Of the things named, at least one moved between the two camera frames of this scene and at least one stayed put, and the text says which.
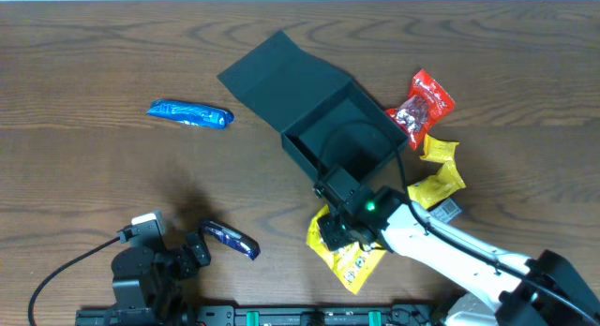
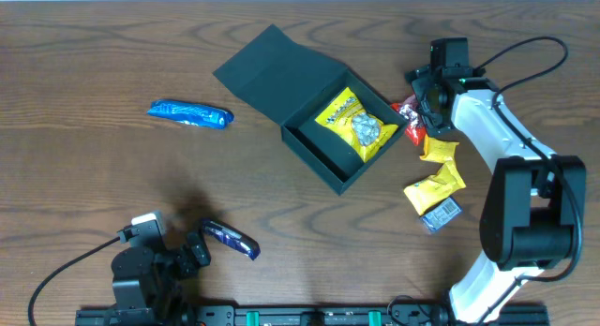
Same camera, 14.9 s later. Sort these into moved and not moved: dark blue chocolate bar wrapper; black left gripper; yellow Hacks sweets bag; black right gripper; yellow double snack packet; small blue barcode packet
Moved: yellow Hacks sweets bag; black right gripper
Not moved: yellow double snack packet; black left gripper; small blue barcode packet; dark blue chocolate bar wrapper
